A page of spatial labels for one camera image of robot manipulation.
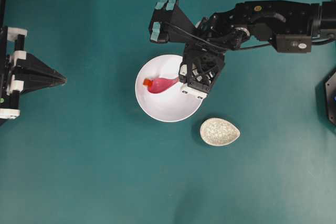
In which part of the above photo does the pink plastic spoon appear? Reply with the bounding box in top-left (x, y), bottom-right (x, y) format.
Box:
top-left (147, 77), bottom-right (180, 94)

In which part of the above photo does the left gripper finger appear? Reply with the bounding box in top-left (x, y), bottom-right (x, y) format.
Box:
top-left (12, 73), bottom-right (67, 94)
top-left (16, 53), bottom-right (67, 80)

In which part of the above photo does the white bowl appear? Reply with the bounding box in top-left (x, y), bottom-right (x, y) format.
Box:
top-left (135, 55), bottom-right (202, 122)

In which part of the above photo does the red block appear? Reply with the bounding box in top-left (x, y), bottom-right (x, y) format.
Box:
top-left (143, 79), bottom-right (153, 88)

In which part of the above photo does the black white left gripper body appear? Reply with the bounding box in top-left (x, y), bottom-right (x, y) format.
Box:
top-left (1, 26), bottom-right (27, 124)

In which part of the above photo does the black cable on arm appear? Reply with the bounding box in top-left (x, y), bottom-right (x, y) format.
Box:
top-left (160, 20), bottom-right (275, 51)

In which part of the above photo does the speckled teardrop dish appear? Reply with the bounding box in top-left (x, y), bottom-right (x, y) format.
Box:
top-left (199, 118), bottom-right (240, 147)

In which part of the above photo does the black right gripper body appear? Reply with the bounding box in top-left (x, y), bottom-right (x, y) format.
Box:
top-left (178, 44), bottom-right (225, 100)

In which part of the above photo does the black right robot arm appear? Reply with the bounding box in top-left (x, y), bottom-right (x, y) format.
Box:
top-left (179, 1), bottom-right (335, 100)

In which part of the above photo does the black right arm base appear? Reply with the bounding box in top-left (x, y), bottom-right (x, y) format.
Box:
top-left (315, 68), bottom-right (335, 128)

